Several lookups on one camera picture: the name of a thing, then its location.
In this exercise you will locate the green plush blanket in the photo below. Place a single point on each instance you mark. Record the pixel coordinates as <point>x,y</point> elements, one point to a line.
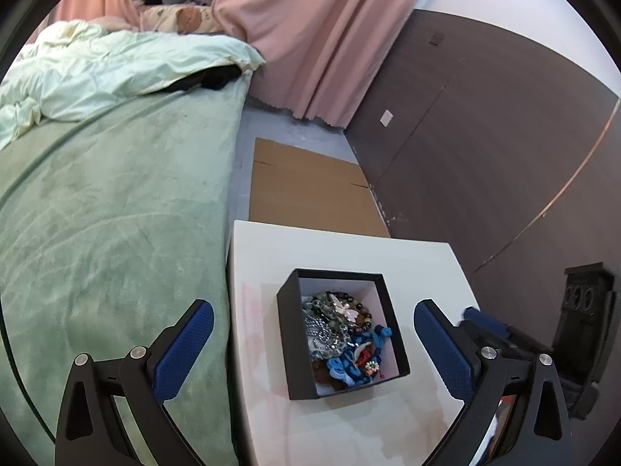
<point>121,252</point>

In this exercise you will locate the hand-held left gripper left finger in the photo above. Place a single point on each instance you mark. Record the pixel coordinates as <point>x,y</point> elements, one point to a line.
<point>187,344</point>

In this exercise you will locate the pale green duvet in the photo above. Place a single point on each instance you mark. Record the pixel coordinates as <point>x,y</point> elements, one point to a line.
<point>121,73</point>

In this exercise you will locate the floral pillow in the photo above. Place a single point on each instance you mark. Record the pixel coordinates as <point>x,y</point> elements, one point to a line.
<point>184,17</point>

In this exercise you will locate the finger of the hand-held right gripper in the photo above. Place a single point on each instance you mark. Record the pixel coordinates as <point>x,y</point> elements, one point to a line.
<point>478,315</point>

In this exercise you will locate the black jewelry box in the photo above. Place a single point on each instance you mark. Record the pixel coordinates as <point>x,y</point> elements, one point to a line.
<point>293,349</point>

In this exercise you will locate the white wall plate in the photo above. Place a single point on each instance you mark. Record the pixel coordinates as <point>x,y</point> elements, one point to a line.
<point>386,118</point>

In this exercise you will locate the flat brown cardboard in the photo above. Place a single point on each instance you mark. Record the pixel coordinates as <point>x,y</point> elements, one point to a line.
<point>310,189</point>

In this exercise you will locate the large pink curtain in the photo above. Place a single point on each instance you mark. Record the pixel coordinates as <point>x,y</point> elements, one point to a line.
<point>315,34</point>

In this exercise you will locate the gold butterfly ornament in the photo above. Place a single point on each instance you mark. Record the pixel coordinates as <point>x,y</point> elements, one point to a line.
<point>339,308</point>

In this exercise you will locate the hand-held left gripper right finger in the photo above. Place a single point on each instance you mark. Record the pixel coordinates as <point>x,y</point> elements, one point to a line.
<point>444,349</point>

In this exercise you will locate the black cloth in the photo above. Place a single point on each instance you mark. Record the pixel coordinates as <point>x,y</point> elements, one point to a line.
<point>213,77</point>

